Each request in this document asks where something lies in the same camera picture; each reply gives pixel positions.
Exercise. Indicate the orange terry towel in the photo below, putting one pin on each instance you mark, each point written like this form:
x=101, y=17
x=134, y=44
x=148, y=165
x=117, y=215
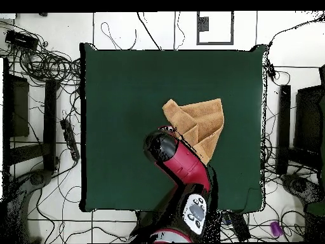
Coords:
x=205, y=119

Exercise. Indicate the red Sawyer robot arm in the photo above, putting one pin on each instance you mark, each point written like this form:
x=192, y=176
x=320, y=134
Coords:
x=182, y=160

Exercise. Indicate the dark flat panel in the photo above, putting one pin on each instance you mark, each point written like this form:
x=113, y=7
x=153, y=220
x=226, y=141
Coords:
x=20, y=106
x=308, y=119

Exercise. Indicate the dark green table cloth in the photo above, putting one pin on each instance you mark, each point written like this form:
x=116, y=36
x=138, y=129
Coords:
x=114, y=89

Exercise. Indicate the black power strip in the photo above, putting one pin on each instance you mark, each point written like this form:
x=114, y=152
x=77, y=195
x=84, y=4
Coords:
x=69, y=139
x=238, y=226

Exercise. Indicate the small dark grey plate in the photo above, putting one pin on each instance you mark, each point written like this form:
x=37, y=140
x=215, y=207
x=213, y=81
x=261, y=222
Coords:
x=203, y=23

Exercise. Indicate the dark grey stand foot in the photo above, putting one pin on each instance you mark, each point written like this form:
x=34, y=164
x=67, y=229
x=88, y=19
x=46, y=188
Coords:
x=299, y=186
x=39, y=178

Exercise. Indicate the purple plastic object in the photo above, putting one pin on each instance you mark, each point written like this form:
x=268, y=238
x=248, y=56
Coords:
x=276, y=228

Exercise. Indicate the black rectangular device box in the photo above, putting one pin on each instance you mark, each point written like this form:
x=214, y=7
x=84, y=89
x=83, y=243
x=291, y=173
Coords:
x=21, y=40

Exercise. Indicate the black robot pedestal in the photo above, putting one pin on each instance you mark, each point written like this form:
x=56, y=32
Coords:
x=143, y=218

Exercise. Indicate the black upright stand post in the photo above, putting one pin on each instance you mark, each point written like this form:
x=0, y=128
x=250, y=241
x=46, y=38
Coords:
x=50, y=122
x=283, y=127

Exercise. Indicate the grey square floor frame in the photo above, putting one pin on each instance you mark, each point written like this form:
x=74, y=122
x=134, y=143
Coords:
x=231, y=28

